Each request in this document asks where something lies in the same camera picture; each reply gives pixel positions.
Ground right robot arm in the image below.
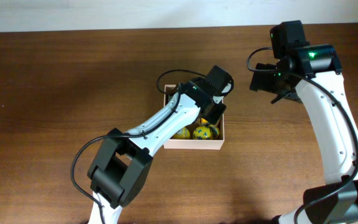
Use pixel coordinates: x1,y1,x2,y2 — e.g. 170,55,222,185
250,21,358,223

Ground yellow ball blue letters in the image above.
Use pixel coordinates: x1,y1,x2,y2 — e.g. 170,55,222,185
193,126,213,140

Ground white cardboard box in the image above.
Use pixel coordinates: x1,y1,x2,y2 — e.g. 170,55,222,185
162,93,224,150

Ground yellow grey toy loader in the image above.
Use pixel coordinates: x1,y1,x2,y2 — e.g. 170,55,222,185
197,118,209,126

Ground yellow disc wooden handle toy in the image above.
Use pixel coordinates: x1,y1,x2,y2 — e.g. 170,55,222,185
208,124,221,140

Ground yellow ball with face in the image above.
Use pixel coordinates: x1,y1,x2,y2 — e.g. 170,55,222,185
172,127,190,139

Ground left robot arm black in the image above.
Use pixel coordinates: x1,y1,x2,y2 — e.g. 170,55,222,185
87,65,234,223

